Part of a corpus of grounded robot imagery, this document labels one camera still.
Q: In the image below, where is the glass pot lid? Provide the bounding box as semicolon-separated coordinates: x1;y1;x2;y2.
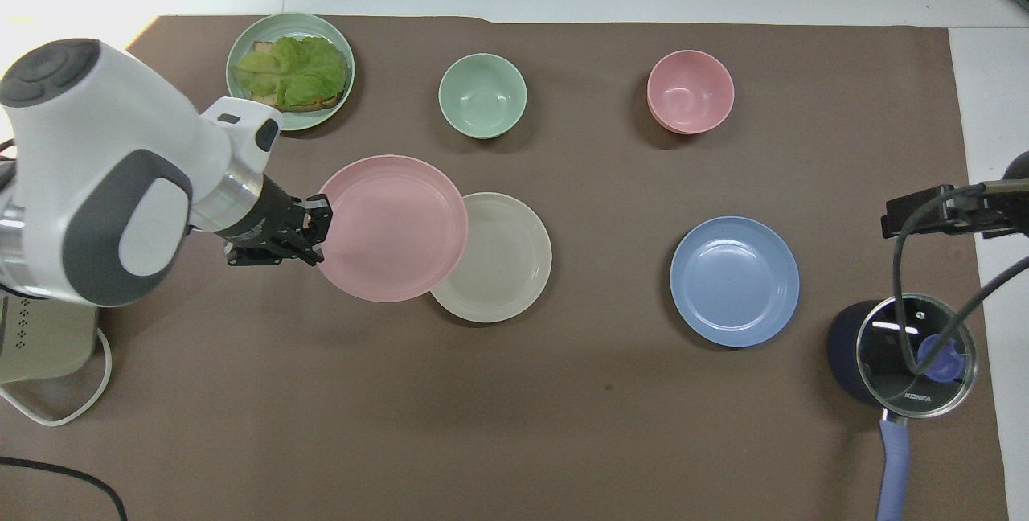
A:
855;293;978;420

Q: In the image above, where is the green plate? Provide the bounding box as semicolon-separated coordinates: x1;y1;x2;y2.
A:
226;12;356;132

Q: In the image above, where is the beige plate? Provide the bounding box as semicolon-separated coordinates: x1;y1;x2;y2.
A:
429;192;553;324

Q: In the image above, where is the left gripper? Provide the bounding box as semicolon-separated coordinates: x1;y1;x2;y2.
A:
219;175;334;268

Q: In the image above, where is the pink plate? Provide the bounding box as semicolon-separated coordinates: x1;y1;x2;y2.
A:
316;154;469;303

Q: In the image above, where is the beige appliance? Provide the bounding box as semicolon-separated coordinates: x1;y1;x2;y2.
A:
0;289;100;384

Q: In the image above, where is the green bowl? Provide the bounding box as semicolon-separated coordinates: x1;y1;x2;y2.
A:
438;53;528;140

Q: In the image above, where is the green lettuce leaf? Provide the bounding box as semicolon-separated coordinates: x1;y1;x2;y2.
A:
232;35;349;107

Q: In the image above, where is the dark blue pot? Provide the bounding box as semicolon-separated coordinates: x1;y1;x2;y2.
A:
827;296;978;521

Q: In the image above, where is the brown bread slice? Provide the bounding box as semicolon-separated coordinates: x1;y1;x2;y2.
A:
252;40;348;113

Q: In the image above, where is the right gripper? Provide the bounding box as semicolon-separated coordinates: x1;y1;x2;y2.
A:
975;153;1029;240

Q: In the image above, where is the blue plate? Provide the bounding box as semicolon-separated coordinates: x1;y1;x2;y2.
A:
670;216;801;349

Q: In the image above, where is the pink bowl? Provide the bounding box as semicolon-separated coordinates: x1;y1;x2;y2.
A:
646;50;736;136

